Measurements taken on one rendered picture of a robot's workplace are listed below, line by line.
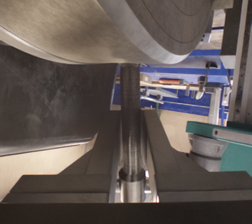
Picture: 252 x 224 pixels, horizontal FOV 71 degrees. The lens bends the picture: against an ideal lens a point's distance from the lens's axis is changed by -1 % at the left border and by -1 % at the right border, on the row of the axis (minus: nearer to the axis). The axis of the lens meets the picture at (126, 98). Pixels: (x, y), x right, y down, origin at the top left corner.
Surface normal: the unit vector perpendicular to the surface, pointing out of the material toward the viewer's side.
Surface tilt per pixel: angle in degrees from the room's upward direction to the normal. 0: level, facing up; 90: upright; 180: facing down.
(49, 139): 83
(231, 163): 90
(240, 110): 90
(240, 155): 90
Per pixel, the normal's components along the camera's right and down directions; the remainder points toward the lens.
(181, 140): -0.53, -0.11
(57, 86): 0.84, 0.11
